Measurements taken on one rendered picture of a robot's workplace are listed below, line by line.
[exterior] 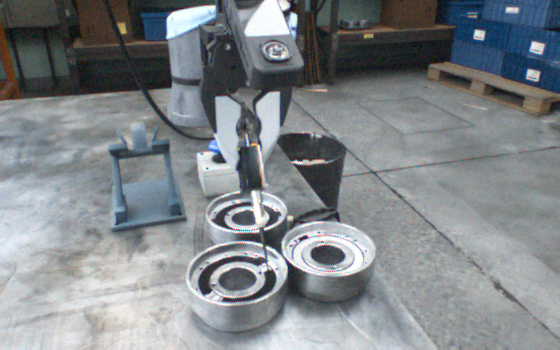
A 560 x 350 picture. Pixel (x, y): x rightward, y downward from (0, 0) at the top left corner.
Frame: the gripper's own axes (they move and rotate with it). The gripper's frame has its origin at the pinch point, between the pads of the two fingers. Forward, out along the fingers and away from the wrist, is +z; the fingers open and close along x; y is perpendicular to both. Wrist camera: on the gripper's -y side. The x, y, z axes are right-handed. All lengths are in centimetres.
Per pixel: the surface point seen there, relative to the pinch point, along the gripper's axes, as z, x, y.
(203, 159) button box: 8.6, 2.3, 20.8
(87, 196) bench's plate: 13.1, 20.1, 22.3
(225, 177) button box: 10.1, -0.2, 16.6
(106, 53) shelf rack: 55, 29, 340
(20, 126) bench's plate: 13, 35, 59
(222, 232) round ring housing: 9.4, 3.3, 0.9
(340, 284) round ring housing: 10.1, -6.7, -11.2
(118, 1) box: 19, 15, 347
